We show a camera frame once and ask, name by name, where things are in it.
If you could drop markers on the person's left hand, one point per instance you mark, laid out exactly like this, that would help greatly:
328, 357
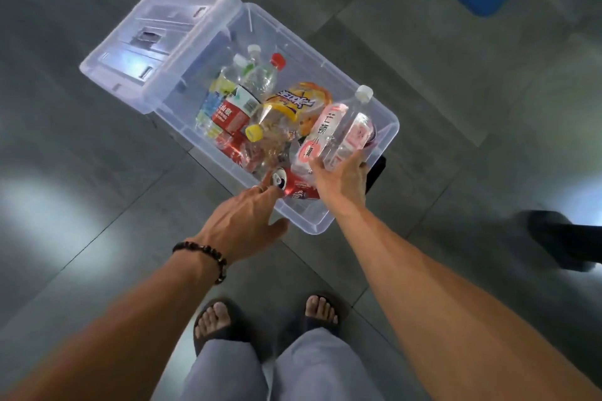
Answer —
237, 227

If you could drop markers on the person's right hand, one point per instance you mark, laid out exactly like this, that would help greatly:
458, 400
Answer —
342, 187

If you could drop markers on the person's right thumb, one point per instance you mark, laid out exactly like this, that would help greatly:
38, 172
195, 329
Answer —
320, 169

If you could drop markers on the person's left thumb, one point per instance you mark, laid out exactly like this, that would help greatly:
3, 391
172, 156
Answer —
272, 231

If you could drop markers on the white-capped bottle with pink-white label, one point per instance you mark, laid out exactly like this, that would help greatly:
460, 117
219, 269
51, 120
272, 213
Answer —
324, 130

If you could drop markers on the clear bottle with pink label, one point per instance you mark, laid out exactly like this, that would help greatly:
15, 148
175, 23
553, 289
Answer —
360, 130

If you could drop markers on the clear plastic storage bin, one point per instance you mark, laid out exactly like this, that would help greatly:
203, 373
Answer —
324, 71

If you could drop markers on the person's left forearm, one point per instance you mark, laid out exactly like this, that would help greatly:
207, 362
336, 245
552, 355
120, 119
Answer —
117, 330

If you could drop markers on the person's right forearm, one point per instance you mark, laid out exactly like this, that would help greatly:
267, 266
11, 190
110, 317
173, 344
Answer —
447, 311

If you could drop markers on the red drink can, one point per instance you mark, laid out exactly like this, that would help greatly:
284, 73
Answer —
301, 187

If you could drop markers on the crushed clear plastic bottle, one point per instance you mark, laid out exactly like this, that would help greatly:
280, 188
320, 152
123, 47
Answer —
273, 151

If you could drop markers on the yellow-capped bottle with orange label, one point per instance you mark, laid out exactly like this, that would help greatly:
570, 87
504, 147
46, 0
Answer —
291, 107

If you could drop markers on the crushed bottle with red label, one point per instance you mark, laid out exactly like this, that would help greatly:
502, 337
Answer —
235, 149

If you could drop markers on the person's right foot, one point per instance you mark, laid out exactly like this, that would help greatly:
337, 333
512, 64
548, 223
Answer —
321, 309

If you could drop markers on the person's foot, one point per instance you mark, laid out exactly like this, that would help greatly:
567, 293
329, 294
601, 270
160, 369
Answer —
321, 309
212, 318

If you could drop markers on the black right sandal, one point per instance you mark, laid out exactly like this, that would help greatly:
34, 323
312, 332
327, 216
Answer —
294, 325

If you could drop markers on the black sandal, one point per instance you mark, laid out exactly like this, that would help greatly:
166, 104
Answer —
294, 325
237, 330

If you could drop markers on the red-capped bottle with red label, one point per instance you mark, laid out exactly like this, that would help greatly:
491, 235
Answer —
237, 109

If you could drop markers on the black left sandal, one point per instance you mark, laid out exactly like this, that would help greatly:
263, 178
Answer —
237, 330

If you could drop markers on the person's left foot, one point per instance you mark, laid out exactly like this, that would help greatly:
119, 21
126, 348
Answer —
212, 318

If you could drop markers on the white-capped bottle with green label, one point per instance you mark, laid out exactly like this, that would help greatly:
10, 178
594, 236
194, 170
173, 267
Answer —
252, 57

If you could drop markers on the person's grey trousers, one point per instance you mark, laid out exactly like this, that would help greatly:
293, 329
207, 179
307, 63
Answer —
310, 372

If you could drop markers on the clear plastic bin lid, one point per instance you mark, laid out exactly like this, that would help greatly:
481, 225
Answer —
155, 46

